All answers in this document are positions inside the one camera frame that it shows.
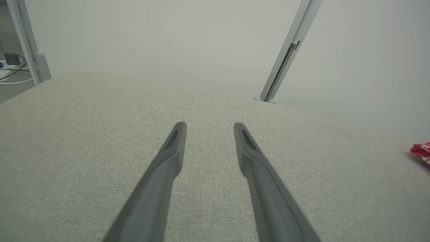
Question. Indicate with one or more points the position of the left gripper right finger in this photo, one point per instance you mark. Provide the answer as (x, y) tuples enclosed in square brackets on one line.
[(265, 188)]

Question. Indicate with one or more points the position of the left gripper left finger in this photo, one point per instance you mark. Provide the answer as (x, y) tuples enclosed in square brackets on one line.
[(158, 185)]

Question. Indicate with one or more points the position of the red basketball jersey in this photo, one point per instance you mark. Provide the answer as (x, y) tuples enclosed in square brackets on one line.
[(421, 151)]

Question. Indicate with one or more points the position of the grey fabric sofa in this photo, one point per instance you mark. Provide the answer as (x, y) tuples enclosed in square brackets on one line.
[(84, 151)]

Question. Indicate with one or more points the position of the white power strip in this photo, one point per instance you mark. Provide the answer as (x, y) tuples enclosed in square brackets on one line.
[(8, 64)]

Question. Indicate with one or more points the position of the black power adapter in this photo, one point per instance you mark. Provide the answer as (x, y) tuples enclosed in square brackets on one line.
[(12, 58)]

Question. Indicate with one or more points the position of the grey partition post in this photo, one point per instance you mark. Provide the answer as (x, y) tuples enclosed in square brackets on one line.
[(25, 40), (292, 47)]

